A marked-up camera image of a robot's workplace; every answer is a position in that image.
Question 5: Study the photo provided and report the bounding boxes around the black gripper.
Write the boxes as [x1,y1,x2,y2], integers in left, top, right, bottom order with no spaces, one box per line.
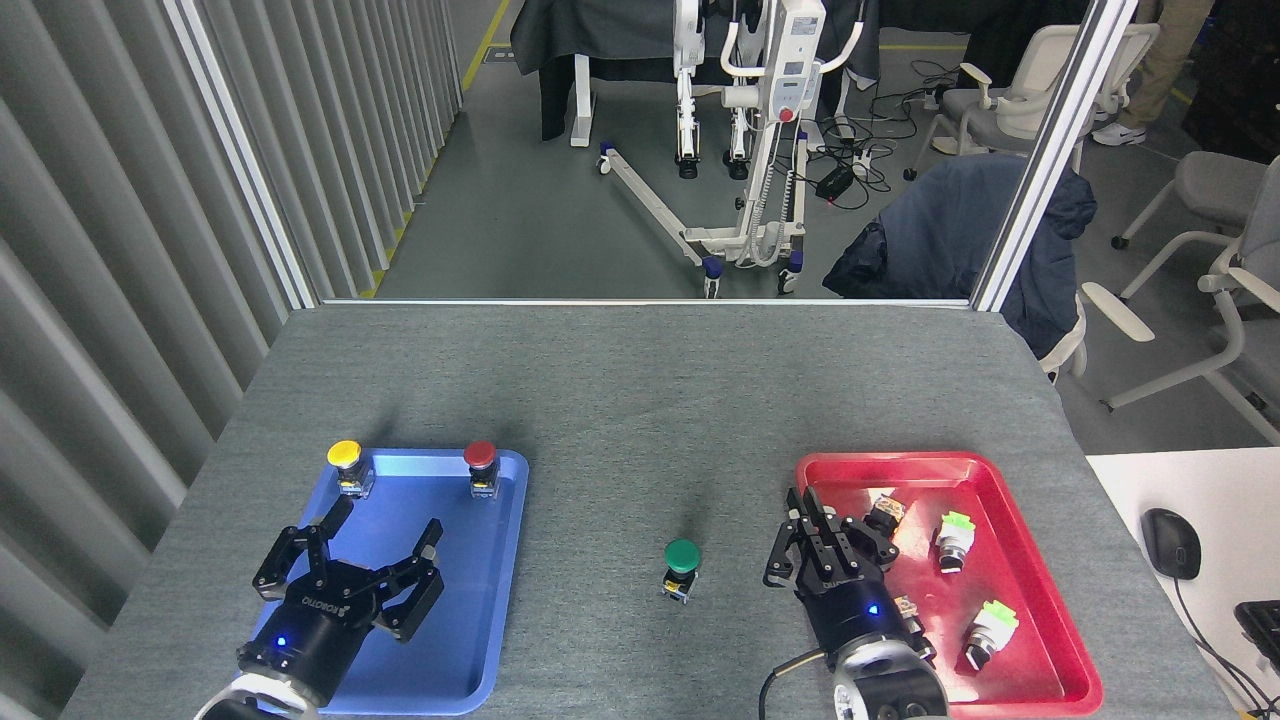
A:
[238,495,446,706]
[764,486,928,668]

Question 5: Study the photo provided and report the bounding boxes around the green push button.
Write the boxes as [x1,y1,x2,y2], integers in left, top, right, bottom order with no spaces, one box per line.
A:
[661,538,703,605]

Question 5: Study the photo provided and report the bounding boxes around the yellow push button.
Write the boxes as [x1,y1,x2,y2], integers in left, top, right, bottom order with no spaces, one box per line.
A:
[327,439,376,499]

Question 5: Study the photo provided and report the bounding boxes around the red push button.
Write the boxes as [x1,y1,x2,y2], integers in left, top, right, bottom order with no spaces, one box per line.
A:
[463,441,501,500]

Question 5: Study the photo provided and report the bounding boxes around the blue plastic tray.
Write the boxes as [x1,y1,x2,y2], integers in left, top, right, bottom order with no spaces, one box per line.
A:
[245,447,529,716]

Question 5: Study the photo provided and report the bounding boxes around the red plastic tray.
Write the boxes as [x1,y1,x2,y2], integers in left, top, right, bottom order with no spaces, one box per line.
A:
[796,451,1104,719]

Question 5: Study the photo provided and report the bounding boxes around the white chair under jacket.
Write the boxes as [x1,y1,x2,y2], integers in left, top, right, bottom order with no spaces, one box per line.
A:
[1038,294,1090,383]

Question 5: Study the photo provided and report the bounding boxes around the dark blue jacket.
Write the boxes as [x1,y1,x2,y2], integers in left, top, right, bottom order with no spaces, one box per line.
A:
[822,154,1099,361]

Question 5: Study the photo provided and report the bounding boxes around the black computer mouse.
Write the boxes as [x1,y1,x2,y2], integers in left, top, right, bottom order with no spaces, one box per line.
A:
[1141,508,1202,581]

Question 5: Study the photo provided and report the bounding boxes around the black keyboard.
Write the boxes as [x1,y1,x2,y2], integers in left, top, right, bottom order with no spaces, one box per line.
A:
[1235,600,1280,673]

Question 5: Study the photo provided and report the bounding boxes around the white wheeled stand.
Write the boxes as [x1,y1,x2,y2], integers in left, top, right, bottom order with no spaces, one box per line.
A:
[598,0,866,299]

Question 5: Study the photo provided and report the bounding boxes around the white hanging robot legs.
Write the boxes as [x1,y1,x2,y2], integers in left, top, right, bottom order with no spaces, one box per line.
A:
[666,0,753,182]

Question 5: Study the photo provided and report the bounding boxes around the white office chair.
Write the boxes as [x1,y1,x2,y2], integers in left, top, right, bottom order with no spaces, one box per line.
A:
[903,22,1161,183]

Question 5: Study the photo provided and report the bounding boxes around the grey white armrest chair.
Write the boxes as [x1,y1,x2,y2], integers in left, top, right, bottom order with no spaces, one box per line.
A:
[1080,155,1280,447]

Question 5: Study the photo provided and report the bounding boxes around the white table leg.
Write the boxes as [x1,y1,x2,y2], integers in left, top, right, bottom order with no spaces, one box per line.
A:
[570,54,597,149]

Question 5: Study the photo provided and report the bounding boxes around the grey seat office chair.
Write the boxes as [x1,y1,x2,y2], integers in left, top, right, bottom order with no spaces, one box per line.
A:
[1110,150,1271,251]

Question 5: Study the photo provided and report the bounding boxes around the black table cloth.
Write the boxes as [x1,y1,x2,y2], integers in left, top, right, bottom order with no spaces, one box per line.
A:
[510,0,883,142]

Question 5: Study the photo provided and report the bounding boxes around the person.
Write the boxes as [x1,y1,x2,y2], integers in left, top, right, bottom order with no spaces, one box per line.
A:
[1091,0,1223,148]

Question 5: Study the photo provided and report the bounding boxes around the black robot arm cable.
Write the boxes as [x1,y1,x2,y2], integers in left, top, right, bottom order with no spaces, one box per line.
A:
[758,647,833,720]

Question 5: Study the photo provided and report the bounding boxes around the green knob white switch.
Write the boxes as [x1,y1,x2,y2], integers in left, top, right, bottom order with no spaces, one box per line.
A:
[933,510,977,574]
[961,599,1020,672]

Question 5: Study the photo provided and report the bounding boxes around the silver frame rail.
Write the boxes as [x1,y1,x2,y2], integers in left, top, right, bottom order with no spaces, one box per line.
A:
[318,295,977,309]

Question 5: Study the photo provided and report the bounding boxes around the black mouse cable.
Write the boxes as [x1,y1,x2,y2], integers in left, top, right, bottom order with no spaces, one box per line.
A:
[1170,578,1280,717]

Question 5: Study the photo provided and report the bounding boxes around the black floor cables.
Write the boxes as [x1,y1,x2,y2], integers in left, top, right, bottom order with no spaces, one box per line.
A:
[808,58,963,212]

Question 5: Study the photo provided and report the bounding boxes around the silver frame post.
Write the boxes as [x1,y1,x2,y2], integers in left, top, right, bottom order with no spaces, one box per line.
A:
[969,0,1141,314]

